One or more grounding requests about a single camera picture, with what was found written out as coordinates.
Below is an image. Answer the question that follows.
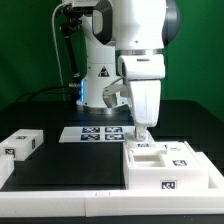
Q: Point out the white obstacle fence frame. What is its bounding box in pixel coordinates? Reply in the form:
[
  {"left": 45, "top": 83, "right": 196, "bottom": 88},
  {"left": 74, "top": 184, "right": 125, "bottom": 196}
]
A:
[{"left": 0, "top": 152, "right": 224, "bottom": 218}]

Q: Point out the black cable on table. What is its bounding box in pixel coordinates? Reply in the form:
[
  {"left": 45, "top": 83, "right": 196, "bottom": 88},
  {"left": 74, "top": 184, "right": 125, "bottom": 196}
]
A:
[{"left": 14, "top": 84, "right": 83, "bottom": 103}]

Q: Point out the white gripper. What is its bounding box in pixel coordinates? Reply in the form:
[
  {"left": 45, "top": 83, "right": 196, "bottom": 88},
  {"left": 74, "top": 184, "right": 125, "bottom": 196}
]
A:
[{"left": 129, "top": 80, "right": 161, "bottom": 140}]

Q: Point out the white door panel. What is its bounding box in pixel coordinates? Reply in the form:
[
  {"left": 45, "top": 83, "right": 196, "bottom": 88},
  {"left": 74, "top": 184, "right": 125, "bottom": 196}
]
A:
[
  {"left": 159, "top": 142, "right": 200, "bottom": 169},
  {"left": 124, "top": 132, "right": 166, "bottom": 155}
]

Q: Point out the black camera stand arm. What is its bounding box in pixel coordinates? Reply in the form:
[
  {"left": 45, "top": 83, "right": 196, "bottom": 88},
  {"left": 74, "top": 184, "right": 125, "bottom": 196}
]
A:
[{"left": 60, "top": 4, "right": 82, "bottom": 83}]

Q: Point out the white cable on robot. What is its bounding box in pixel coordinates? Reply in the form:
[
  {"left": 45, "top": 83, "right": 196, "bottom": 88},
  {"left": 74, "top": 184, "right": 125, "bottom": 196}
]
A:
[{"left": 51, "top": 1, "right": 73, "bottom": 88}]

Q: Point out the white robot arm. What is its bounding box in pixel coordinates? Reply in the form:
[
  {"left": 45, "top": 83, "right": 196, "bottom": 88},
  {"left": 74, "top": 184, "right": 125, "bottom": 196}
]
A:
[{"left": 62, "top": 0, "right": 180, "bottom": 141}]

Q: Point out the white marker base plate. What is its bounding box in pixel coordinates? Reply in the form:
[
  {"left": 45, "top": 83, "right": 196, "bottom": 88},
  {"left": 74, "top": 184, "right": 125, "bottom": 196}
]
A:
[{"left": 59, "top": 126, "right": 134, "bottom": 143}]

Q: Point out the white cabinet top block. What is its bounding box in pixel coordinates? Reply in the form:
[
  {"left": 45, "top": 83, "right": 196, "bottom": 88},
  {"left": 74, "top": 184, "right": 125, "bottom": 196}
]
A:
[{"left": 0, "top": 129, "right": 44, "bottom": 161}]

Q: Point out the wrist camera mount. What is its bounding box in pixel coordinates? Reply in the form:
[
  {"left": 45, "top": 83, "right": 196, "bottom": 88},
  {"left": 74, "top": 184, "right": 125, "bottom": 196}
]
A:
[{"left": 102, "top": 84, "right": 129, "bottom": 108}]

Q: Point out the white cabinet body box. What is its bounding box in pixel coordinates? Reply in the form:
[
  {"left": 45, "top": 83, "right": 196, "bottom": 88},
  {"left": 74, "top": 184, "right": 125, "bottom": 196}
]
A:
[{"left": 123, "top": 142, "right": 224, "bottom": 191}]

